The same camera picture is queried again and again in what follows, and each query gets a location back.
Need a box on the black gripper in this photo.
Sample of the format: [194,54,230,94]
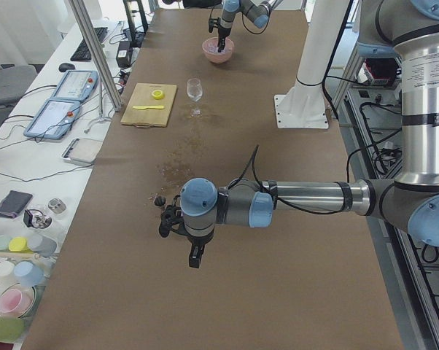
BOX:
[217,25,231,53]
[186,227,214,268]

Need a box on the steel jigger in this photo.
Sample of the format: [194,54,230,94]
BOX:
[153,195,166,207]

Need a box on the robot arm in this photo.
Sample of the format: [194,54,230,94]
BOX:
[209,0,282,53]
[177,1,439,268]

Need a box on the pink bowl of ice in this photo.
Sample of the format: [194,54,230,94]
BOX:
[202,37,235,64]

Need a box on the wine glass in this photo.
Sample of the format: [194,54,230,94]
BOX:
[187,78,203,117]

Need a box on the yellow lemon slice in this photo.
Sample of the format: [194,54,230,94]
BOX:
[151,89,165,100]

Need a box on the yellow plastic knife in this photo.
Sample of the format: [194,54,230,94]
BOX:
[132,105,165,110]

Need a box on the wooden cutting board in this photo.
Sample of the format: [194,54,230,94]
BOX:
[121,83,177,128]

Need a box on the black power adapter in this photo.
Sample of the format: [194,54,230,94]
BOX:
[116,41,133,69]

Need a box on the black keyboard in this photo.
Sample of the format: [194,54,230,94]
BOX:
[69,26,109,62]

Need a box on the small steel cup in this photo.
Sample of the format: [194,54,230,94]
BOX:
[47,198,66,214]

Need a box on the far teach pendant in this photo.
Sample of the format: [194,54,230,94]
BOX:
[52,69,98,102]

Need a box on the teach pendant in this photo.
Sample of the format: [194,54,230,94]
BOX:
[23,98,81,141]
[52,69,98,102]

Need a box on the silver kitchen scale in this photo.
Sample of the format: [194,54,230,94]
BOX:
[61,138,103,166]

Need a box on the grey cup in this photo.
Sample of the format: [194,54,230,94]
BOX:
[27,234,58,257]

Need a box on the black computer mouse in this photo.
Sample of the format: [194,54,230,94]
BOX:
[58,63,75,72]

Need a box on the blue cup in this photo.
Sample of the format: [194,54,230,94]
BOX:
[14,261,44,287]

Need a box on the glass dispenser bottle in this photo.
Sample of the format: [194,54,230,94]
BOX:
[23,209,53,229]

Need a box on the yellow cup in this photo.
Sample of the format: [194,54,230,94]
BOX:
[8,236,31,253]

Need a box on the near teach pendant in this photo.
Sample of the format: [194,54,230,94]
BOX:
[23,98,81,141]

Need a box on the grey folded cloth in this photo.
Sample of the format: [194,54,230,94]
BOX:
[0,190,33,218]

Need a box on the white cup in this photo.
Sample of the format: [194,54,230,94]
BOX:
[0,261,17,286]

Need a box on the green cup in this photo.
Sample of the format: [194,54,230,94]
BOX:
[0,235,12,252]

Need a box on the green tumbler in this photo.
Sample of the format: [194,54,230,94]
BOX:
[0,316,26,343]

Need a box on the grey office chair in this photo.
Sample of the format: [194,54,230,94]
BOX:
[0,65,37,107]

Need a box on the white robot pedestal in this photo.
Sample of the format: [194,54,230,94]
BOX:
[275,0,351,129]

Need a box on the aluminium frame post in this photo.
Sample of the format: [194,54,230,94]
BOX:
[69,0,123,112]

